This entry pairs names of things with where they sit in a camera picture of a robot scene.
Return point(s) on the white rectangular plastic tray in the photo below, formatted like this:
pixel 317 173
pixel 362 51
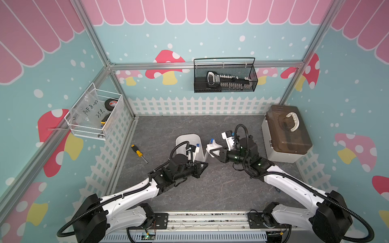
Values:
pixel 188 139

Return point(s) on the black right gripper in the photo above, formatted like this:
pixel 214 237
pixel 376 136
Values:
pixel 223 155

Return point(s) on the white wire wall basket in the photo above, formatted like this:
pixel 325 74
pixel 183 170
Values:
pixel 112 122

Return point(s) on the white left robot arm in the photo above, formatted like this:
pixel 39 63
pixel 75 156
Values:
pixel 99 216

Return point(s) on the black wire mesh basket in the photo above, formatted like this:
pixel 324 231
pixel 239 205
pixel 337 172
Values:
pixel 239 66

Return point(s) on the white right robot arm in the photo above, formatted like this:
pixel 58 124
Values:
pixel 323 213

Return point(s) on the white wiping cloth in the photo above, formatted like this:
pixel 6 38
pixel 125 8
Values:
pixel 213 148

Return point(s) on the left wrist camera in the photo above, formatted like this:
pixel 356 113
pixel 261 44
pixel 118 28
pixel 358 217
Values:
pixel 191 152

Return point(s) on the yellow black screwdriver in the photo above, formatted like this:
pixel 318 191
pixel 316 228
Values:
pixel 139 153

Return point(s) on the brown lidded storage box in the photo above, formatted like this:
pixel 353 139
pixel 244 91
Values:
pixel 285 135

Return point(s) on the clear labelled plastic bag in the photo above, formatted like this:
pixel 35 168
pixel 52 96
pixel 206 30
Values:
pixel 88 112

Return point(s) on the black socket tool set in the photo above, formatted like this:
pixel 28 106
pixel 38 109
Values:
pixel 224 82

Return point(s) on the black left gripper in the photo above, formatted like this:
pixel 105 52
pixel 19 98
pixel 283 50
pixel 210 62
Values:
pixel 196 169

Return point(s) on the black tape roll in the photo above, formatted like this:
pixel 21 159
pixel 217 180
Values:
pixel 110 104

